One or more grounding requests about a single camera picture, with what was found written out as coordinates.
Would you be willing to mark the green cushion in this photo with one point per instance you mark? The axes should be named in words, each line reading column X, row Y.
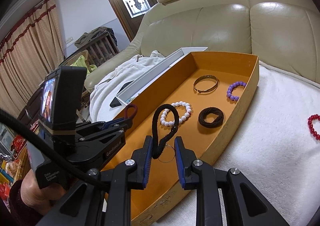
column 82, row 63

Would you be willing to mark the wooden crib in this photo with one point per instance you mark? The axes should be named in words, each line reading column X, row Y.
column 100, row 46

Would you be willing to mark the wicker chair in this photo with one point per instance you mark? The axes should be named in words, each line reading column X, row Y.
column 72, row 57

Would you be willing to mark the orange cardboard box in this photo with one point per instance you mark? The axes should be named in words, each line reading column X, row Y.
column 175, row 91

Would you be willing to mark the olive clothes pile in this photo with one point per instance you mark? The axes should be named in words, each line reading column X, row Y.
column 92, row 35

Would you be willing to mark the white crumpled blanket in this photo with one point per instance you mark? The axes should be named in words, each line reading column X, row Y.
column 105, row 86

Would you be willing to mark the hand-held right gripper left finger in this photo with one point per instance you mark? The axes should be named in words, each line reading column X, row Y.
column 149, row 156

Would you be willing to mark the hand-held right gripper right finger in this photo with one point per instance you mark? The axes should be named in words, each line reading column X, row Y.
column 178, row 156

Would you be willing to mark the white wall socket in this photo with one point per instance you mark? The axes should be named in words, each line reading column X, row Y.
column 69, row 39

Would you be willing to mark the wooden stained glass door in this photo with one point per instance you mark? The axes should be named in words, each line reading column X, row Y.
column 135, row 23

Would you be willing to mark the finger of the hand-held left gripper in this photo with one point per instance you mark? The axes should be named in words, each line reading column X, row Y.
column 110, row 133
column 112, row 123

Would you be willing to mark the beige curtain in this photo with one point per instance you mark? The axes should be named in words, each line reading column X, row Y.
column 25, row 53

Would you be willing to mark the cream leather sofa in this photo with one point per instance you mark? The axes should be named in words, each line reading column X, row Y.
column 225, row 21

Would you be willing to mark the white box lid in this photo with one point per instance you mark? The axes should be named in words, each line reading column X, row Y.
column 150, row 71

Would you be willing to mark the pile of colourful packets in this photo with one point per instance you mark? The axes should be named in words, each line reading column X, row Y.
column 15, row 143

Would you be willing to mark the metal bangle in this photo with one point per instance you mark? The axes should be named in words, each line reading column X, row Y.
column 208, row 90

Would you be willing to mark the black phone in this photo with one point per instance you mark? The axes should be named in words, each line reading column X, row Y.
column 120, row 96

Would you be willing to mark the white towel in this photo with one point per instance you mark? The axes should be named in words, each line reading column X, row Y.
column 262, row 128

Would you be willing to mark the person's left hand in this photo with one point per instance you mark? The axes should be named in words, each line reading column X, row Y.
column 37, row 196

